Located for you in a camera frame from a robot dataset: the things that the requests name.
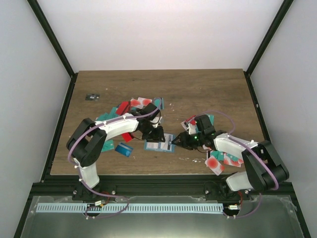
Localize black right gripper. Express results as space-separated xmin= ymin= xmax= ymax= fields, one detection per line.
xmin=172 ymin=131 xmax=205 ymax=151

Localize light blue card holder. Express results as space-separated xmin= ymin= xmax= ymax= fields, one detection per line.
xmin=144 ymin=141 xmax=175 ymax=153

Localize white card black stripe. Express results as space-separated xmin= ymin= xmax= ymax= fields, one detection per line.
xmin=160 ymin=133 xmax=174 ymax=152

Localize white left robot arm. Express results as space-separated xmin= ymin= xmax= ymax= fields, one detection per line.
xmin=66 ymin=103 xmax=165 ymax=200

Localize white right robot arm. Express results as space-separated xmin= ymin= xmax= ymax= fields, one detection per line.
xmin=172 ymin=114 xmax=289 ymax=200

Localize teal card with black stripe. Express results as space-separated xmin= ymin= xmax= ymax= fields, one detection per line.
xmin=153 ymin=97 xmax=164 ymax=110

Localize blue card left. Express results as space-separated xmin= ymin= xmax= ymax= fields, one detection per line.
xmin=115 ymin=143 xmax=133 ymax=157

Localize white card red circles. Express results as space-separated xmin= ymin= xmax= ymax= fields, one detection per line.
xmin=130 ymin=97 xmax=152 ymax=109

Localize white card large red circle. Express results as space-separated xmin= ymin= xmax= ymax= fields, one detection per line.
xmin=205 ymin=156 xmax=225 ymax=176

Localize small black card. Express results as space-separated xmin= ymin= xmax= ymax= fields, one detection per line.
xmin=85 ymin=94 xmax=100 ymax=101

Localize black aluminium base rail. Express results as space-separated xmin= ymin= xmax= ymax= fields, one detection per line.
xmin=71 ymin=174 xmax=251 ymax=202

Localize light blue slotted cable duct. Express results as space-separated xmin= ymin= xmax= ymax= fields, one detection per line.
xmin=36 ymin=203 xmax=223 ymax=214

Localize black frame post right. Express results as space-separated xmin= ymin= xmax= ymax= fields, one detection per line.
xmin=245 ymin=0 xmax=295 ymax=75

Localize black frame post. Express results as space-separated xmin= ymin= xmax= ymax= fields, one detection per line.
xmin=26 ymin=0 xmax=76 ymax=78
xmin=245 ymin=0 xmax=295 ymax=75

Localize black frame post left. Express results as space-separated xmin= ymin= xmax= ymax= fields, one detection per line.
xmin=26 ymin=0 xmax=76 ymax=78

